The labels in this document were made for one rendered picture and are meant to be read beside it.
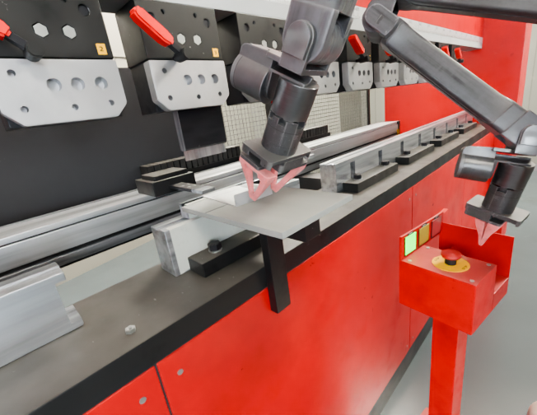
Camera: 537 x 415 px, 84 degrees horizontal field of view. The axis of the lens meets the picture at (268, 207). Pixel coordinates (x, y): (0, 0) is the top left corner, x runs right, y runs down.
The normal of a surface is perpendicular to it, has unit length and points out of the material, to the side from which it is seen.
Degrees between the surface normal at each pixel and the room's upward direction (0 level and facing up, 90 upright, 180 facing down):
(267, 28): 90
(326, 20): 91
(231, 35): 90
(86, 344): 0
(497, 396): 0
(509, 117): 77
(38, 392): 0
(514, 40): 90
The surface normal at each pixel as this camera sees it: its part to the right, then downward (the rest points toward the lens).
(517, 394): -0.13, -0.94
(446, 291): -0.79, 0.29
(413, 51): -0.47, 0.20
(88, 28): 0.71, 0.13
